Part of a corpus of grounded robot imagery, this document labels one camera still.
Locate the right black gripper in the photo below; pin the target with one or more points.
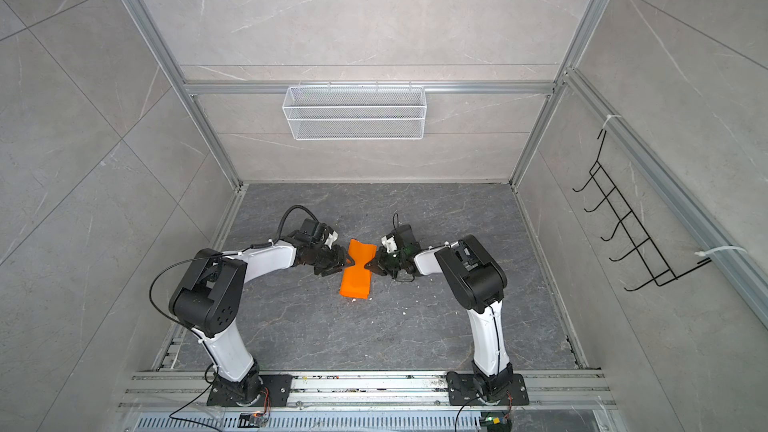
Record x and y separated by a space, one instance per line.
380 264

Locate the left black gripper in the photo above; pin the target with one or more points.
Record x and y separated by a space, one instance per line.
341 260

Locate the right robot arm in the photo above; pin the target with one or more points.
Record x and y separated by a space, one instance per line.
477 283

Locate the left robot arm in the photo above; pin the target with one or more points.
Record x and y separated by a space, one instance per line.
207 300

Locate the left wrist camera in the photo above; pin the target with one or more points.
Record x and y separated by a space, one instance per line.
317 233

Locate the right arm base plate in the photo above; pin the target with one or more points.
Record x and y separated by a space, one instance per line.
476 389

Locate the white wire mesh basket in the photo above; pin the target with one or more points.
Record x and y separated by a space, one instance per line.
355 112

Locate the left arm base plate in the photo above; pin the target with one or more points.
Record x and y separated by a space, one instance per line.
252 391

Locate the aluminium mounting rail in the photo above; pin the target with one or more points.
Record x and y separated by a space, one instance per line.
434 390

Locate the white vented cable duct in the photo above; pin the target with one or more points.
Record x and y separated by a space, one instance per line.
317 421

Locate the black wire hook rack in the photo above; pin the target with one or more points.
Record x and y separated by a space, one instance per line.
657 270

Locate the white cable tie lower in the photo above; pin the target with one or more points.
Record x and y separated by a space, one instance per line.
720 249

